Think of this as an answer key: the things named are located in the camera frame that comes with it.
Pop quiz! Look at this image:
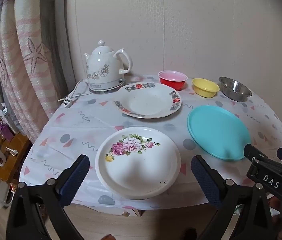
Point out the purple box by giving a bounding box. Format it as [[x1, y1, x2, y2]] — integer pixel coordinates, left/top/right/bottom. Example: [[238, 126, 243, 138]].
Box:
[[0, 121, 15, 142]]

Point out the white plate with dragon print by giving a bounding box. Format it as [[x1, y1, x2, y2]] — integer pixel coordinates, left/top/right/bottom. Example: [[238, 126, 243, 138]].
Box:
[[113, 82, 182, 119]]

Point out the yellow plastic bowl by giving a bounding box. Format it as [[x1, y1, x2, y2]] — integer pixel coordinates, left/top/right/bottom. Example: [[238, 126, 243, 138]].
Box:
[[191, 78, 220, 98]]

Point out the white plate with rose print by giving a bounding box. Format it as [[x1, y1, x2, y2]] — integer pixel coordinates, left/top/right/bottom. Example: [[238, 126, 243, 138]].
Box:
[[95, 127, 182, 200]]

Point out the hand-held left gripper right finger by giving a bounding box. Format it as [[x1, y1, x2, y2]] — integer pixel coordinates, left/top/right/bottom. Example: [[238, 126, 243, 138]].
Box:
[[190, 155, 279, 240]]

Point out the stainless steel bowl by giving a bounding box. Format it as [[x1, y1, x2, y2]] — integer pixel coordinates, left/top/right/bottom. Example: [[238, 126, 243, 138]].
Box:
[[218, 77, 252, 102]]

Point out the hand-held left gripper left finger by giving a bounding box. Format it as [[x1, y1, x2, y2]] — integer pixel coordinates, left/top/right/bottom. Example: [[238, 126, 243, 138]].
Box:
[[6, 154, 90, 240]]

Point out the red bowl with pink inside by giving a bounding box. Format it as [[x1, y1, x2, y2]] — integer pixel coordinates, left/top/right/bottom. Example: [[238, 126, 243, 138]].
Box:
[[158, 70, 188, 91]]

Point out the teal plastic plate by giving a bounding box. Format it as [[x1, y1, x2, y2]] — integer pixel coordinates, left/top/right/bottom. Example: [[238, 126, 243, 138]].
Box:
[[187, 105, 251, 161]]

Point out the pink striped starfish blanket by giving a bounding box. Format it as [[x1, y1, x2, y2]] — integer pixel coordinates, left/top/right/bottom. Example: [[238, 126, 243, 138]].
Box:
[[0, 0, 76, 144]]

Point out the wooden side table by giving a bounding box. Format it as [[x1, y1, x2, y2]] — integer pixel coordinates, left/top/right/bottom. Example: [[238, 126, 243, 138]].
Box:
[[0, 127, 35, 183]]

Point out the steel kettle base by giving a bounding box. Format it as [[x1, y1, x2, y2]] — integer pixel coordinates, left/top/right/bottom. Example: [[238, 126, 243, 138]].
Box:
[[88, 79, 127, 95]]

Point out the white carton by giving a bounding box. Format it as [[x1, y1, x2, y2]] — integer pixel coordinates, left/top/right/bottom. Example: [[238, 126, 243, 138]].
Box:
[[0, 106, 13, 130]]

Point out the white patterned tablecloth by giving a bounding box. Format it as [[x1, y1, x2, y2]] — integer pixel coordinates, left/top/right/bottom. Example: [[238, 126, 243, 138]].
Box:
[[19, 74, 282, 210]]

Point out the white floral ceramic kettle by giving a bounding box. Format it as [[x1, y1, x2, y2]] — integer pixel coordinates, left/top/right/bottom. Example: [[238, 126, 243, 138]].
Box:
[[84, 39, 133, 90]]

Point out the white power cord with plug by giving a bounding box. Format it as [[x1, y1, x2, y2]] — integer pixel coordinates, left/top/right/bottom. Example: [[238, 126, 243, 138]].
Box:
[[58, 79, 93, 108]]

